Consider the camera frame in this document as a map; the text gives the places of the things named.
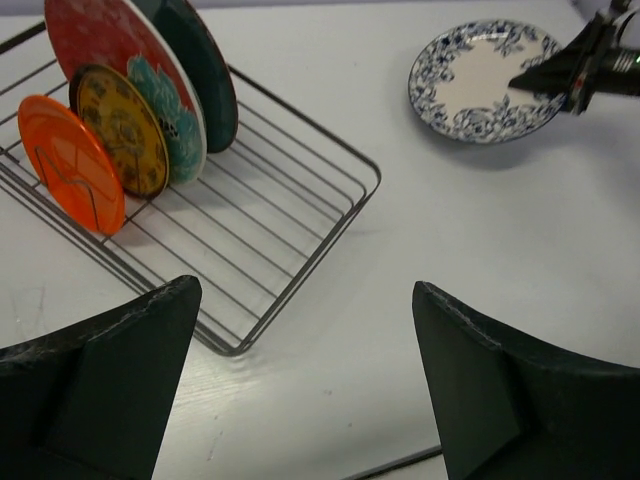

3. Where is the orange small plate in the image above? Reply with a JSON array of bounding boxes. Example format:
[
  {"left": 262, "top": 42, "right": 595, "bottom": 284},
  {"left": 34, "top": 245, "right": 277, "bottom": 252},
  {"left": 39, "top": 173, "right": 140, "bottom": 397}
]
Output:
[{"left": 17, "top": 95, "right": 125, "bottom": 236}]

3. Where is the red teal floral plate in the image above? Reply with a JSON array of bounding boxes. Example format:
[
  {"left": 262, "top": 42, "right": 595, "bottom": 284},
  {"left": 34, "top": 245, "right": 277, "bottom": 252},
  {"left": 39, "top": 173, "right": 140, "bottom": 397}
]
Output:
[{"left": 44, "top": 0, "right": 207, "bottom": 185}]

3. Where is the dark green plate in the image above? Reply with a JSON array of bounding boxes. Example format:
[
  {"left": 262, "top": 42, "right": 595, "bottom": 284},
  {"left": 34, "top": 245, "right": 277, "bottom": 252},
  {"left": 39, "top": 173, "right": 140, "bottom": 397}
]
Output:
[{"left": 135, "top": 0, "right": 239, "bottom": 153}]

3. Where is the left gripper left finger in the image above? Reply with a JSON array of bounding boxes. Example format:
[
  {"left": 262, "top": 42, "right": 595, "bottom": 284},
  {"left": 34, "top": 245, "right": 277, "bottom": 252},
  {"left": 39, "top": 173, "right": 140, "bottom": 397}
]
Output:
[{"left": 1, "top": 275, "right": 202, "bottom": 479}]

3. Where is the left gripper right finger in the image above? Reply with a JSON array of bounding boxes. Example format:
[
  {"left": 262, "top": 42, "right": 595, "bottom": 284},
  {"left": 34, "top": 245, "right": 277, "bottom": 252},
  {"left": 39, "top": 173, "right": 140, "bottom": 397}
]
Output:
[{"left": 412, "top": 281, "right": 639, "bottom": 479}]

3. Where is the yellow patterned small plate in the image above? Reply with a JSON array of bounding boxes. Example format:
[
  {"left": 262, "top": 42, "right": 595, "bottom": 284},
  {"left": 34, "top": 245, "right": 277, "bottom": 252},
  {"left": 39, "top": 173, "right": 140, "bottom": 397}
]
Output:
[{"left": 69, "top": 64, "right": 169, "bottom": 200}]

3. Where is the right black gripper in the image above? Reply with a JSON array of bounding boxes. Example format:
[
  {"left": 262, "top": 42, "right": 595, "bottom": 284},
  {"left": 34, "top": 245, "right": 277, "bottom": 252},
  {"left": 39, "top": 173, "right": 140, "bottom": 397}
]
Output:
[{"left": 508, "top": 1, "right": 639, "bottom": 115}]

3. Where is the blue white floral plate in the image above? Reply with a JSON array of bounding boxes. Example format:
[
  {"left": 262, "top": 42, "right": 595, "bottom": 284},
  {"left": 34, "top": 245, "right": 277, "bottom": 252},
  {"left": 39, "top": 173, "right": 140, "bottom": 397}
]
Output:
[{"left": 408, "top": 19, "right": 564, "bottom": 145}]

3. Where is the grey wire dish rack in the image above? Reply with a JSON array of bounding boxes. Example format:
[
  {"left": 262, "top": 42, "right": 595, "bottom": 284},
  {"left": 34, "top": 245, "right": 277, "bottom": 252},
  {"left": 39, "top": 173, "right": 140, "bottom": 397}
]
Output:
[{"left": 1, "top": 18, "right": 382, "bottom": 356}]

